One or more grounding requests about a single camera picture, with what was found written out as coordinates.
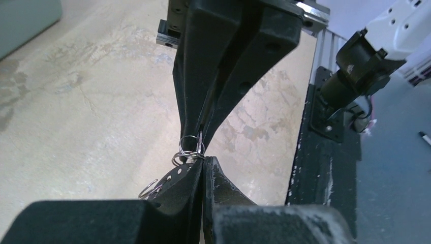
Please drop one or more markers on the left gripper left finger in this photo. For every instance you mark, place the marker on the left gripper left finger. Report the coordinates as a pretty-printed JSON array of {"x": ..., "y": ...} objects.
[{"x": 174, "y": 216}]

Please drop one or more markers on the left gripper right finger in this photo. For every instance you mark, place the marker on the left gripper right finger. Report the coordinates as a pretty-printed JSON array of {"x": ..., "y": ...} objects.
[{"x": 229, "y": 216}]

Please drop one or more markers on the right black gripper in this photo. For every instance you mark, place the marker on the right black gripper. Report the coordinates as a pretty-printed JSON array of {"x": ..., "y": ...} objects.
[{"x": 214, "y": 71}]

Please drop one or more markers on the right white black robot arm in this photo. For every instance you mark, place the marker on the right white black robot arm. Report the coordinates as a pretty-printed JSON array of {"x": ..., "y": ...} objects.
[{"x": 365, "y": 62}]

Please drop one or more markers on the clear plastic storage box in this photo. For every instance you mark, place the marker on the clear plastic storage box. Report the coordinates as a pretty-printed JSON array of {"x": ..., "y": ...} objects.
[{"x": 21, "y": 20}]

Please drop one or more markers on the right side aluminium rail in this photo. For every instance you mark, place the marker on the right side aluminium rail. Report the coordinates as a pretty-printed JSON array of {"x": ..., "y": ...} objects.
[{"x": 327, "y": 46}]

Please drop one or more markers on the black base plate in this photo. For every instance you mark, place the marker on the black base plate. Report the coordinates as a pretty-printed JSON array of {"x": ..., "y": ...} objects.
[{"x": 324, "y": 168}]

